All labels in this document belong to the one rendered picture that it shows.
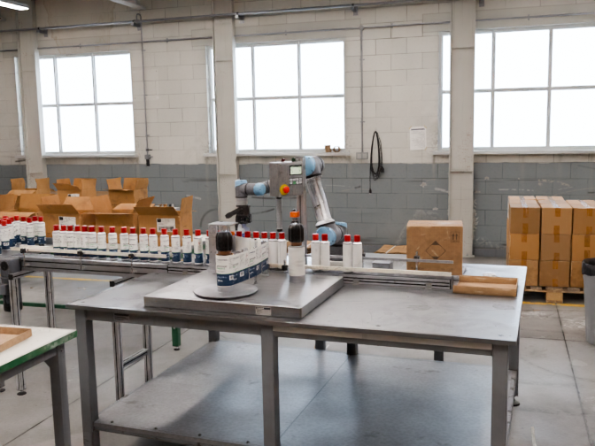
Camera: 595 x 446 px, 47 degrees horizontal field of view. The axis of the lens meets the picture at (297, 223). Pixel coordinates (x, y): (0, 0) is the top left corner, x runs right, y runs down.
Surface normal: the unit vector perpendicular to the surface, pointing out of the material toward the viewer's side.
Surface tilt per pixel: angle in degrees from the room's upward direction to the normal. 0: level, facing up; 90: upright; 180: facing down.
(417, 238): 90
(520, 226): 91
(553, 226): 91
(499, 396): 90
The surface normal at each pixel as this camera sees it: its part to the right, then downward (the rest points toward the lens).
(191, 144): -0.29, 0.14
